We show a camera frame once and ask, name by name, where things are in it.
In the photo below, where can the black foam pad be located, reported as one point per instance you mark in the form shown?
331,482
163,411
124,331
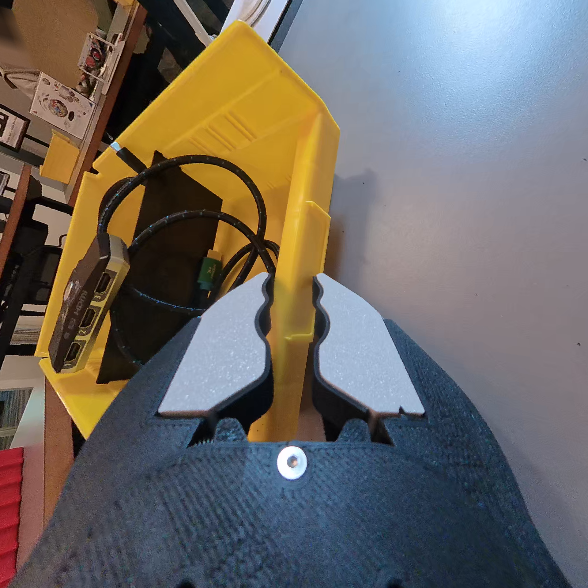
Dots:
179,257

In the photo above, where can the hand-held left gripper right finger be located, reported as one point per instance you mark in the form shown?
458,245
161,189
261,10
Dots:
367,358

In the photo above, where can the red plastic bin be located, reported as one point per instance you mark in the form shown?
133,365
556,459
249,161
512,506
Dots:
9,505

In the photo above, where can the yellow plastic bin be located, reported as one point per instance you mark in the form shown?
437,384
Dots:
239,92

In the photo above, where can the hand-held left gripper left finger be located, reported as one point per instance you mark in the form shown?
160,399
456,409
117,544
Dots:
216,358

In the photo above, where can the black picture frame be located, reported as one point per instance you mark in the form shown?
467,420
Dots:
13,128

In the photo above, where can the printed white card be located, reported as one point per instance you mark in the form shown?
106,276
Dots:
59,105
99,59

